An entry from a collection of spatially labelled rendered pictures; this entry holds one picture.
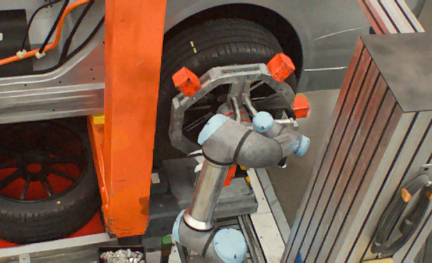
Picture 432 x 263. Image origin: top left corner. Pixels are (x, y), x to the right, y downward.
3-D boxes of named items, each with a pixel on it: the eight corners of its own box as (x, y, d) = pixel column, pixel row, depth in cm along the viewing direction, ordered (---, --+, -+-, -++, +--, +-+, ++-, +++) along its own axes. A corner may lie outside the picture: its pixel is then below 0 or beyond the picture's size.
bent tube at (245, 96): (278, 94, 291) (282, 76, 284) (293, 126, 279) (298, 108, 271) (239, 99, 287) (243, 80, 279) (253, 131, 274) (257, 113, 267)
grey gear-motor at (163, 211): (160, 188, 363) (164, 145, 337) (177, 253, 336) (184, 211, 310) (126, 193, 358) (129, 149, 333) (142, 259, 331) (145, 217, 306)
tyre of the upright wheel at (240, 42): (291, 9, 300) (145, 24, 284) (310, 42, 285) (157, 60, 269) (270, 113, 348) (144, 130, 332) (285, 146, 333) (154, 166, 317)
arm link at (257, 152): (280, 149, 201) (315, 133, 246) (248, 132, 204) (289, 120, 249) (264, 183, 203) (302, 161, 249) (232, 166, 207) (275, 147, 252)
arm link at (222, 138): (201, 265, 233) (243, 140, 203) (165, 243, 237) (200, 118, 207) (218, 246, 242) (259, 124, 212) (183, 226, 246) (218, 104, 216)
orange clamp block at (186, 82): (197, 76, 280) (184, 65, 274) (202, 88, 275) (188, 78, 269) (185, 85, 283) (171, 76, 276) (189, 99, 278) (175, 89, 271)
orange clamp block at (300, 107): (283, 108, 310) (301, 106, 312) (289, 120, 305) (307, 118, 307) (286, 97, 305) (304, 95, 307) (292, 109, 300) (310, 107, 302)
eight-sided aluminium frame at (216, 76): (275, 145, 326) (298, 59, 287) (279, 154, 322) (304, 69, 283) (165, 158, 312) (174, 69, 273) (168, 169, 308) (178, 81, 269)
